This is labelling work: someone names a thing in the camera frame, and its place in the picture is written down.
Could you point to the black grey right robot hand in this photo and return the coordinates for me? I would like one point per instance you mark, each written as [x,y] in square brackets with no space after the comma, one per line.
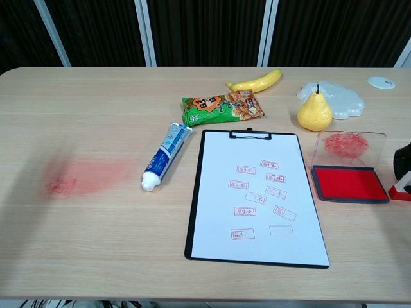
[404,160]

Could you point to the red white stamp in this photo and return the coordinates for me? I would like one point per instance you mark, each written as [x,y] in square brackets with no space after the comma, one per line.
[401,192]

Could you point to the red ink pad clear lid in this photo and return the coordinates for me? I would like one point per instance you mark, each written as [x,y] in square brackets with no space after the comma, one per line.
[350,184]

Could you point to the white flower-shaped plate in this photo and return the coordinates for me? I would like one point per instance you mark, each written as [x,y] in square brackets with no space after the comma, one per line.
[346,102]

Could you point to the yellow pear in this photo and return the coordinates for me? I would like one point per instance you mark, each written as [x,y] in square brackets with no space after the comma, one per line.
[314,112]

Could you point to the yellow banana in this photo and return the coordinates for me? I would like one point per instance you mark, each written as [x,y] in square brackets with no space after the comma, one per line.
[253,84]

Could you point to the white stamped paper sheet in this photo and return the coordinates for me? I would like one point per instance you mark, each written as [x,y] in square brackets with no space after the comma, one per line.
[224,224]

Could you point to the green orange snack bag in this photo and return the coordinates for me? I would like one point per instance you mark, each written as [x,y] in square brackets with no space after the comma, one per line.
[218,109]

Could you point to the black clipboard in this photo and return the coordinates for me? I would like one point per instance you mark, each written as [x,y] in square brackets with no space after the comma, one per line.
[196,192]

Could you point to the blue white toothpaste tube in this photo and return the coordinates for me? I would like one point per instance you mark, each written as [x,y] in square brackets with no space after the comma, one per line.
[163,157]

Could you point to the white partition frame post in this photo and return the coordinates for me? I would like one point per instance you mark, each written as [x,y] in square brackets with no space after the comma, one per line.
[146,32]
[405,59]
[53,35]
[267,32]

